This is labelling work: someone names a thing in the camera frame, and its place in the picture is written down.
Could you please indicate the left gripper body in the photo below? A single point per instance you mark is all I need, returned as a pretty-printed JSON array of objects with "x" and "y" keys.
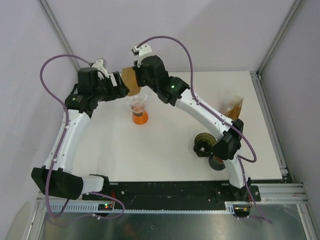
[{"x": 106, "y": 92}]

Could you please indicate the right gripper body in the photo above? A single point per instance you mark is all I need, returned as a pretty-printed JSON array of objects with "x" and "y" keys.
[{"x": 141, "y": 77}]

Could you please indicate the single brown coffee filter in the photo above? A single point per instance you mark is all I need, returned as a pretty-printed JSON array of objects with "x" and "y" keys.
[{"x": 128, "y": 76}]

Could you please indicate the clear glass dripper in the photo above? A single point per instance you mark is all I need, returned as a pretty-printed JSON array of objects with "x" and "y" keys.
[{"x": 138, "y": 103}]

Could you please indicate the orange glass flask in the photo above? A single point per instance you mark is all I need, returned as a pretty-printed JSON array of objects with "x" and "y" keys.
[{"x": 140, "y": 116}]

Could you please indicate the dark green dripper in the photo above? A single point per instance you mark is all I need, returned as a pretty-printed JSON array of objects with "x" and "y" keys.
[{"x": 203, "y": 144}]

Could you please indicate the brown coffee filter stack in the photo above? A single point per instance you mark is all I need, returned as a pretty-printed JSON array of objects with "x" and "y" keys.
[{"x": 234, "y": 107}]

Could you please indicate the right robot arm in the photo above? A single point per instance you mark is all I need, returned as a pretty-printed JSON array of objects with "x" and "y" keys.
[{"x": 176, "y": 92}]

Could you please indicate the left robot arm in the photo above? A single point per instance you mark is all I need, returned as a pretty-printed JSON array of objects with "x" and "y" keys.
[{"x": 55, "y": 178}]

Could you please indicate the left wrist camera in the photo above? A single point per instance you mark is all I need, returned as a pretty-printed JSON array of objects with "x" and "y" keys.
[{"x": 100, "y": 65}]

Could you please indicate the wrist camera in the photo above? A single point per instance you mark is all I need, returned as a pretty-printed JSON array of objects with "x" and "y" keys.
[
  {"x": 141, "y": 53},
  {"x": 100, "y": 65}
]

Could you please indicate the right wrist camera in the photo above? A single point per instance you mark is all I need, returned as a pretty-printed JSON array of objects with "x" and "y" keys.
[{"x": 141, "y": 53}]

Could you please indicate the left aluminium frame post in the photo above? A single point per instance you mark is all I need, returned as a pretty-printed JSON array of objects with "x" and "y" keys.
[{"x": 55, "y": 26}]

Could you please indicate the aluminium frame post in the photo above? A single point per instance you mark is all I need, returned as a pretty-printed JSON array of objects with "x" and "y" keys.
[
  {"x": 55, "y": 26},
  {"x": 280, "y": 35}
]

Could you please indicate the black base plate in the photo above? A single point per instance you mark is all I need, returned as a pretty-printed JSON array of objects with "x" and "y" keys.
[{"x": 179, "y": 195}]

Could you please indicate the grey cable duct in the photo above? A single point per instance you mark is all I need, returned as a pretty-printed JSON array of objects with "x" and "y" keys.
[{"x": 107, "y": 207}]

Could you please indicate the right aluminium frame post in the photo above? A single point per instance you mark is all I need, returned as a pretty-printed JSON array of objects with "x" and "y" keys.
[{"x": 280, "y": 35}]

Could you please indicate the aluminium rail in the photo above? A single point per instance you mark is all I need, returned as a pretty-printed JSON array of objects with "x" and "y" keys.
[{"x": 268, "y": 191}]

